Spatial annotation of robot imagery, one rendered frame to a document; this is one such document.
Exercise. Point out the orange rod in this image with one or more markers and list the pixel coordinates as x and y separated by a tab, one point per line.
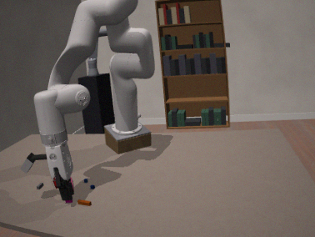
84	202

